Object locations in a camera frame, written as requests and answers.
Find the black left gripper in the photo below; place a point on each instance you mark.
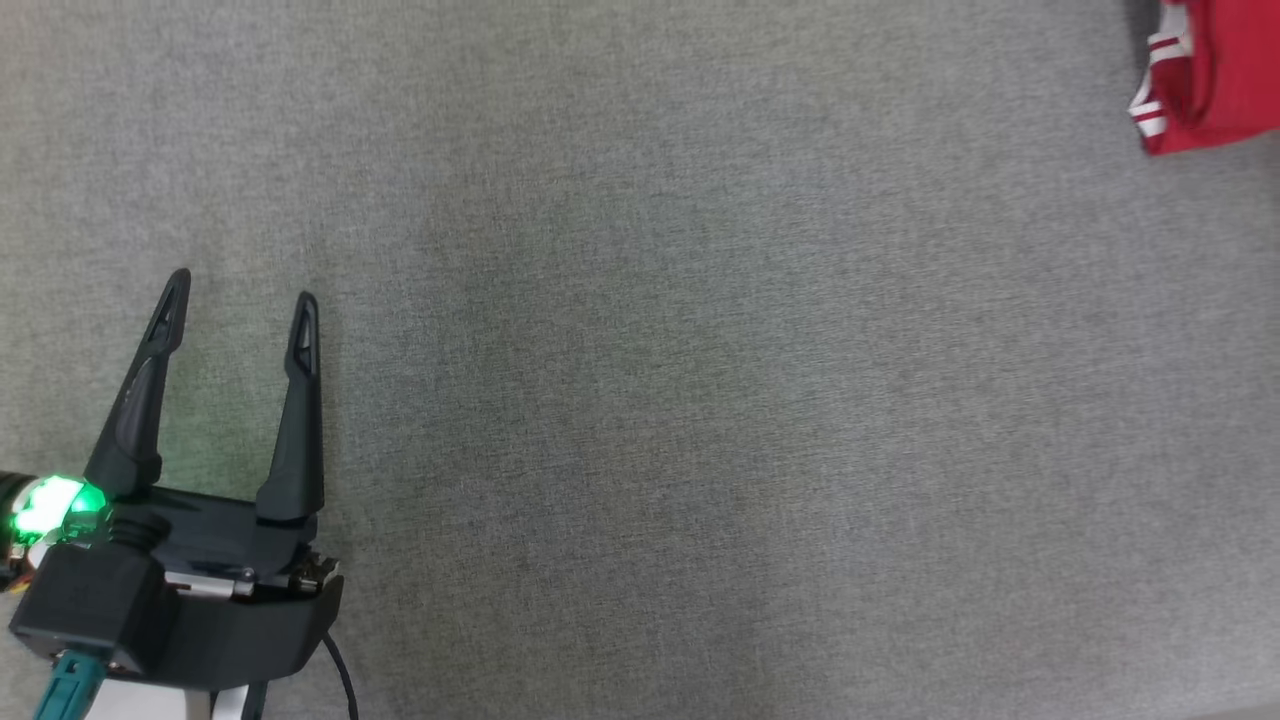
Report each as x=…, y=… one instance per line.
x=250, y=620

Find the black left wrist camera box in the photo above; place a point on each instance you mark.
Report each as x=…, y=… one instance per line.
x=90, y=605

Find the red Bulls 23 jersey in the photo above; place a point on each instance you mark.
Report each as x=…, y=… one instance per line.
x=1230, y=80

